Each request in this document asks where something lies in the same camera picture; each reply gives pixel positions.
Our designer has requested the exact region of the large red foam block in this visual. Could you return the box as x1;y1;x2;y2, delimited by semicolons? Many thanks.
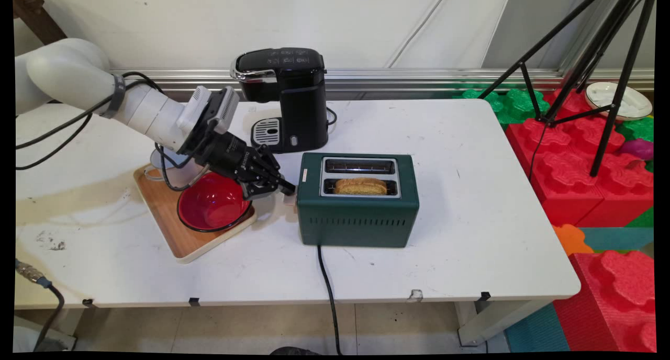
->
505;88;655;229

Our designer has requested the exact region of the black coffee machine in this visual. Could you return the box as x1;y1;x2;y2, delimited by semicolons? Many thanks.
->
230;47;338;154

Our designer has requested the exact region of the black tripod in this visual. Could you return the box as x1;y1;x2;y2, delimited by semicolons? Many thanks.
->
477;0;658;178

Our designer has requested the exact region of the toast slice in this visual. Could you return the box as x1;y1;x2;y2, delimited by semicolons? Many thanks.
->
334;177;388;196

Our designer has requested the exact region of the white plate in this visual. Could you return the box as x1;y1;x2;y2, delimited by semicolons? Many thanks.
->
585;81;654;121

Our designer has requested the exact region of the red bowl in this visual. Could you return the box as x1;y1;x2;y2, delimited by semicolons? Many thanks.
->
177;171;253;233

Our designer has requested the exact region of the teal foam mat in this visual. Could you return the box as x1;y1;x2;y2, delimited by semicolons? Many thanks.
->
578;227;655;254

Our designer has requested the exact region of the white table leg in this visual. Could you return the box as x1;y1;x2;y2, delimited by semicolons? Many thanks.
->
454;299;553;348

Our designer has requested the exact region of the black looped wrist cable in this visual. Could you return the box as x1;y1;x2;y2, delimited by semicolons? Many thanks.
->
154;142;211;192

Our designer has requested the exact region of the aluminium wall rail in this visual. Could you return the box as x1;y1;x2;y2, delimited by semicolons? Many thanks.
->
107;68;655;102

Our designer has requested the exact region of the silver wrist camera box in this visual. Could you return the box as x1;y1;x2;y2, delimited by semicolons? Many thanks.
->
209;86;241;134

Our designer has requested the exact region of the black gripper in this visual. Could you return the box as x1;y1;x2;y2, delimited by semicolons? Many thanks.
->
196;131;297;201

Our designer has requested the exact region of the green toaster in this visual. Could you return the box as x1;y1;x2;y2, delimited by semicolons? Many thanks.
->
296;152;420;248

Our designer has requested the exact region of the white enamel mug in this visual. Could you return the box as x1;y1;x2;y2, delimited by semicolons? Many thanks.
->
143;148;203;182

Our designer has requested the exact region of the orange foam piece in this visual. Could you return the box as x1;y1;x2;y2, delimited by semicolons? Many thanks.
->
553;224;588;257

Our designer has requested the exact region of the black toaster power cable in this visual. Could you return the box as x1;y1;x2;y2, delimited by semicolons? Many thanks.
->
317;244;344;355

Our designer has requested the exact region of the purple foam piece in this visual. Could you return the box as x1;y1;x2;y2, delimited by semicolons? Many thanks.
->
621;138;655;162

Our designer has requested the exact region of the small green foam block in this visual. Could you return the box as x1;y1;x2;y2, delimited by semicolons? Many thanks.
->
616;116;655;142

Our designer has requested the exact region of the wooden tray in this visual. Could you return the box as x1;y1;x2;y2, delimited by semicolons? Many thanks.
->
133;164;258;264

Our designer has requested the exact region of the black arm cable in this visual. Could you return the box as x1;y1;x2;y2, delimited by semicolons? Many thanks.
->
16;71;164;171

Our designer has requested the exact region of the black cable with metal connector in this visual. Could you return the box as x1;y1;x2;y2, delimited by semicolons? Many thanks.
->
16;258;65;353

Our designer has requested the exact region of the grey cable strap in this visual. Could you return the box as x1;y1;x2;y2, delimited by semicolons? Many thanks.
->
102;74;127;119

